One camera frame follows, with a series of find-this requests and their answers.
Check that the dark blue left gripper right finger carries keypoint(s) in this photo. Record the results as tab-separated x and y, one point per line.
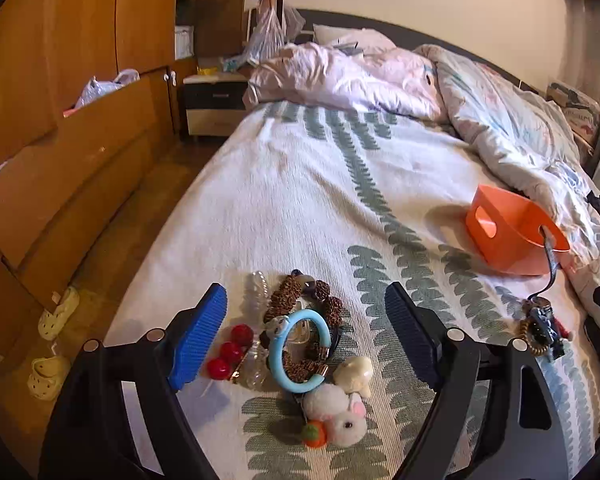
419	331

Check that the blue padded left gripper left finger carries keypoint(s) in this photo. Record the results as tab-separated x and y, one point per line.
191	333

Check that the red ball hair stick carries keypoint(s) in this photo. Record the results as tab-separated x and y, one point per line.
231	353

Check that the pearl transparent hair claw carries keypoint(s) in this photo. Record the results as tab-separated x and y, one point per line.
254	369

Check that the light blue bangle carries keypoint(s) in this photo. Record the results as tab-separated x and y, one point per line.
300	337

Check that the white pompom carrot hair clip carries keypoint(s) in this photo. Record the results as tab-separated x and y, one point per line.
333	417

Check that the red cone hair clip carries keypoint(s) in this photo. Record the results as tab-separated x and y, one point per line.
563	330

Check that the orange plastic basket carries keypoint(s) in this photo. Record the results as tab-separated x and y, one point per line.
506	228

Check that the cream clog shoe lower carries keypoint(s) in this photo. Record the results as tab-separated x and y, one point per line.
47	377

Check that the leaf patterned bedspread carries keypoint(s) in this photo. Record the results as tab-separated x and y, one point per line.
358	201

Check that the floral blue white duvet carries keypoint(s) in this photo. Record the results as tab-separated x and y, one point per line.
526	142

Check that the black white nightstand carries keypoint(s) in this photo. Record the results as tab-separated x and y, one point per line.
211	105

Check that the plastic bag in drawer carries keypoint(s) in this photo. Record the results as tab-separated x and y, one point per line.
96	89

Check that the wooden wardrobe with drawers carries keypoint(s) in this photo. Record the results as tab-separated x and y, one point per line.
64	173

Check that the patterned pillow right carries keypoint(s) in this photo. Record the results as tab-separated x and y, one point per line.
581	111

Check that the pink crumpled duvet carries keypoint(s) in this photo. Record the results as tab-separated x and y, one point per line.
396	81

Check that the hanging plastic bag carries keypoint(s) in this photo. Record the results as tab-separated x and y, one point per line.
270	26

